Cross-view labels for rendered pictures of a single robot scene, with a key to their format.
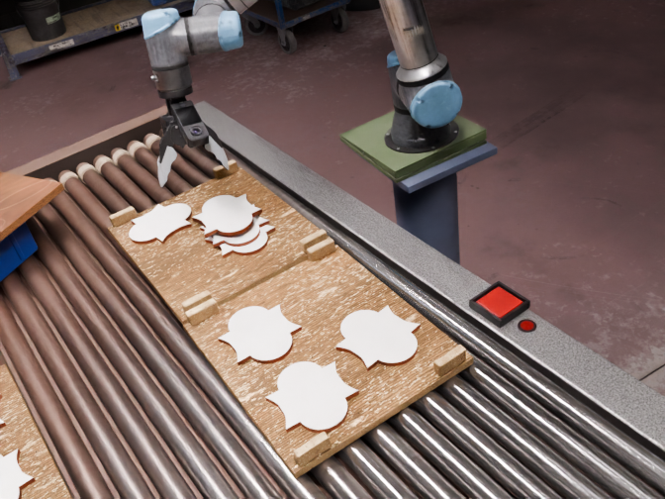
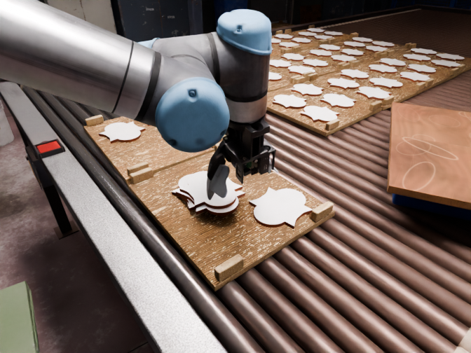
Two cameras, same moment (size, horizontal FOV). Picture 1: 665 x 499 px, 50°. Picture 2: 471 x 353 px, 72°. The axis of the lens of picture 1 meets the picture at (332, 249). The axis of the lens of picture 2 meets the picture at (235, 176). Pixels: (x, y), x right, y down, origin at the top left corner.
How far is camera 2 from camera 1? 1.96 m
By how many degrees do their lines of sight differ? 107
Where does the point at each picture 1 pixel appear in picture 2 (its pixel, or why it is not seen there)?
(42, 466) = (272, 106)
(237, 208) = (202, 190)
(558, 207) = not seen: outside the picture
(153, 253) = (272, 183)
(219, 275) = not seen: hidden behind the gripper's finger
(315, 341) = (155, 134)
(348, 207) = (101, 225)
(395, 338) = (114, 129)
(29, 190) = (418, 179)
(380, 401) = not seen: hidden behind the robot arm
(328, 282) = (140, 157)
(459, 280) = (58, 163)
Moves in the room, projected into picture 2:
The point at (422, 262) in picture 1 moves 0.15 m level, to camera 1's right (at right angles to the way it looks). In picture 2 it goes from (73, 175) to (17, 179)
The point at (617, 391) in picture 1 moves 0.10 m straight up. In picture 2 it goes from (34, 123) to (24, 97)
